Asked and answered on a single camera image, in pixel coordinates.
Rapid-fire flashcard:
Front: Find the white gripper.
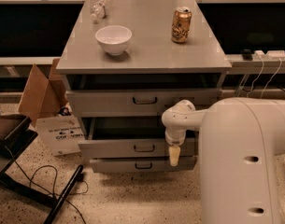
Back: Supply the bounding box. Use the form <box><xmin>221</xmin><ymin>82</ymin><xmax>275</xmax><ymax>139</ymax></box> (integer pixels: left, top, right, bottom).
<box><xmin>165</xmin><ymin>130</ymin><xmax>186</xmax><ymax>166</ymax></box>

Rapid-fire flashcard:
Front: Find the grey drawer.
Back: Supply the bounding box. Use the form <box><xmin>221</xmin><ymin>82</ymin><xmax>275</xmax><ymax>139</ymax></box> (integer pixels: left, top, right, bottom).
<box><xmin>89</xmin><ymin>156</ymin><xmax>197</xmax><ymax>173</ymax></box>
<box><xmin>78</xmin><ymin>116</ymin><xmax>199</xmax><ymax>161</ymax></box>
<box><xmin>66</xmin><ymin>89</ymin><xmax>221</xmax><ymax>118</ymax></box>

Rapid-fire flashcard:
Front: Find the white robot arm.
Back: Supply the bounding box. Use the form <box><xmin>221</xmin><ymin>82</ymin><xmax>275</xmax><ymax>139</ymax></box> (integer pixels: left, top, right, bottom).
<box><xmin>162</xmin><ymin>97</ymin><xmax>285</xmax><ymax>224</ymax></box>

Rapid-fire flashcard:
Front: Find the grey bottom drawer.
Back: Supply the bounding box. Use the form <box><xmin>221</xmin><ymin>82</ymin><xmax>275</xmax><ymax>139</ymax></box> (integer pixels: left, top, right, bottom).
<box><xmin>89</xmin><ymin>156</ymin><xmax>197</xmax><ymax>173</ymax></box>

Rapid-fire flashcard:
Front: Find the grey top drawer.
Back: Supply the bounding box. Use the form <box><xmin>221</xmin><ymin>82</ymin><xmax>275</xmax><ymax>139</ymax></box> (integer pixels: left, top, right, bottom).
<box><xmin>66</xmin><ymin>89</ymin><xmax>221</xmax><ymax>118</ymax></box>

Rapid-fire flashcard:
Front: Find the grey drawer cabinet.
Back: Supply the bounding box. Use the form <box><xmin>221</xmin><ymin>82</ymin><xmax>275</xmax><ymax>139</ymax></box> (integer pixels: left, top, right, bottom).
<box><xmin>55</xmin><ymin>0</ymin><xmax>233</xmax><ymax>175</ymax></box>

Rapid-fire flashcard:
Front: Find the white printed box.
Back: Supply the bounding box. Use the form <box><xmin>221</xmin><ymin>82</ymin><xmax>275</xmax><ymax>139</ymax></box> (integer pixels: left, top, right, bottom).
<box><xmin>36</xmin><ymin>116</ymin><xmax>84</xmax><ymax>156</ymax></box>

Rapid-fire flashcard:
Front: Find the black small device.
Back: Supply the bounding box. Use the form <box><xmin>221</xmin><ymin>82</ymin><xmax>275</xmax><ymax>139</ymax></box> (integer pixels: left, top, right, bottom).
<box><xmin>241</xmin><ymin>49</ymin><xmax>252</xmax><ymax>61</ymax></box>

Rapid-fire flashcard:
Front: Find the white bowl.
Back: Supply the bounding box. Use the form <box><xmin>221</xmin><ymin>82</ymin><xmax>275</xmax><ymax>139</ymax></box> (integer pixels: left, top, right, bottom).
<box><xmin>95</xmin><ymin>25</ymin><xmax>132</xmax><ymax>55</ymax></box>

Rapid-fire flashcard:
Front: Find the white power strip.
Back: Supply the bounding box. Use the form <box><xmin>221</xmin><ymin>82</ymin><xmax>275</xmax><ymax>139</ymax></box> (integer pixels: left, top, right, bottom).
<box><xmin>254</xmin><ymin>50</ymin><xmax>285</xmax><ymax>60</ymax></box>

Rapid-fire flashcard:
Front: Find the gold soda can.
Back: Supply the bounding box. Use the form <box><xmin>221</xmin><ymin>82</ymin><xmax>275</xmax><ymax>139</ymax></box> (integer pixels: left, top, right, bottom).
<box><xmin>171</xmin><ymin>7</ymin><xmax>192</xmax><ymax>43</ymax></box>

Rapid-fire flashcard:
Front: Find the brown cardboard box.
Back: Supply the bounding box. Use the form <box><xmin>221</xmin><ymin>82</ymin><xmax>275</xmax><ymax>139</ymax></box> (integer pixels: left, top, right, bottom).
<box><xmin>18</xmin><ymin>58</ymin><xmax>67</xmax><ymax>126</ymax></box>

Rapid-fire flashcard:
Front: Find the clear plastic bottle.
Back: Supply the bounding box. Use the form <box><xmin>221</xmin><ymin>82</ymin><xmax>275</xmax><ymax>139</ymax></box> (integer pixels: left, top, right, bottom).
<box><xmin>90</xmin><ymin>0</ymin><xmax>112</xmax><ymax>23</ymax></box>

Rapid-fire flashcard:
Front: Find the white cable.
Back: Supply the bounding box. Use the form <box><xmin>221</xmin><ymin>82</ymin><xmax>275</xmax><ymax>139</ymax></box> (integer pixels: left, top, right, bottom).
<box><xmin>246</xmin><ymin>57</ymin><xmax>284</xmax><ymax>99</ymax></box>

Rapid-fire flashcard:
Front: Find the black floor cable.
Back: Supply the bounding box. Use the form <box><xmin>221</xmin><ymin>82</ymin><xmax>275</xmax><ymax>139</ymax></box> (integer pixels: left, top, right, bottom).
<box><xmin>4</xmin><ymin>145</ymin><xmax>90</xmax><ymax>224</ymax></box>

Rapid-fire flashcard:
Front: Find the black stand frame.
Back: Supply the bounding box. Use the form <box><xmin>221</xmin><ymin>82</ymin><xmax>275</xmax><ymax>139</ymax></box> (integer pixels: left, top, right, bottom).
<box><xmin>0</xmin><ymin>115</ymin><xmax>83</xmax><ymax>224</ymax></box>

